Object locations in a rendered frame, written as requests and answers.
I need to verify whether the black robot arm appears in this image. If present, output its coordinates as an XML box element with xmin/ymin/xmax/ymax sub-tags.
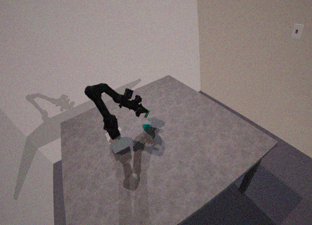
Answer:
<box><xmin>84</xmin><ymin>83</ymin><xmax>142</xmax><ymax>140</ymax></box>

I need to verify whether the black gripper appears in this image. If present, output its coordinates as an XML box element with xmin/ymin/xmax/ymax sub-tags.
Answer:
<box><xmin>128</xmin><ymin>101</ymin><xmax>148</xmax><ymax>117</ymax></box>

